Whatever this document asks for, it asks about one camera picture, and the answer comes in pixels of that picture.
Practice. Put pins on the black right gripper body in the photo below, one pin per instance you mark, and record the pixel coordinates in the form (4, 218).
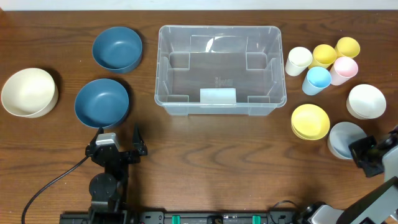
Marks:
(366, 155)

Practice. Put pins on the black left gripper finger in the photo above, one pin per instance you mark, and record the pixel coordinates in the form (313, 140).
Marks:
(138, 142)
(92, 143)

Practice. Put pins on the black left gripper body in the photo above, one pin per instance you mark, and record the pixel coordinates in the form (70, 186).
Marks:
(122, 169)

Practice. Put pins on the small pale blue bowl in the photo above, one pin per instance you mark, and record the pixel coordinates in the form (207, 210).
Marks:
(341, 136)

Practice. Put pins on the small white bowl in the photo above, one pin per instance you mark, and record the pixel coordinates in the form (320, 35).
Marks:
(366, 102)

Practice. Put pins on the small yellow bowl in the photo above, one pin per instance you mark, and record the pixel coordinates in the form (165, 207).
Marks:
(310, 122)

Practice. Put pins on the pink cup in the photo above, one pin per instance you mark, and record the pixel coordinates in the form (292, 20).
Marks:
(342, 70)

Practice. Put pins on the light blue cup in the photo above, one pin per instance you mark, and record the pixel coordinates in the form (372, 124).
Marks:
(316, 80)

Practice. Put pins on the yellow cup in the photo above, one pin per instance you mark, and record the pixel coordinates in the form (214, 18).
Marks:
(323, 56)
(347, 47)

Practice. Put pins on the cream cup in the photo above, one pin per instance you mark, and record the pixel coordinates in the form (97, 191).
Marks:
(299, 58)

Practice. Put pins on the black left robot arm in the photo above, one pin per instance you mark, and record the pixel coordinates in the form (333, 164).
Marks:
(108, 189)

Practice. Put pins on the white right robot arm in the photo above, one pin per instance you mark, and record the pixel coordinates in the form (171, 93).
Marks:
(375, 207)

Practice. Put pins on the clear plastic storage container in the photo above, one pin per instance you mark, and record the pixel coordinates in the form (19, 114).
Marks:
(220, 70)

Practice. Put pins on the near dark blue bowl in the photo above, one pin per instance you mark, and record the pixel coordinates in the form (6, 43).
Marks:
(102, 103)

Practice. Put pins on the dark blue bowl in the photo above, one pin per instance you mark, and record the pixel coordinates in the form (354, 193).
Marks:
(118, 49)
(102, 103)

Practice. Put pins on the large cream bowl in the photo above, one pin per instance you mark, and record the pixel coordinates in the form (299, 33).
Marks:
(29, 93)

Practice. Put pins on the far dark blue bowl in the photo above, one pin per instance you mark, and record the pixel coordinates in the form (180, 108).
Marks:
(118, 49)

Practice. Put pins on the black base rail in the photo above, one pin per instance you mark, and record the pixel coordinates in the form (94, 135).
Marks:
(157, 217)

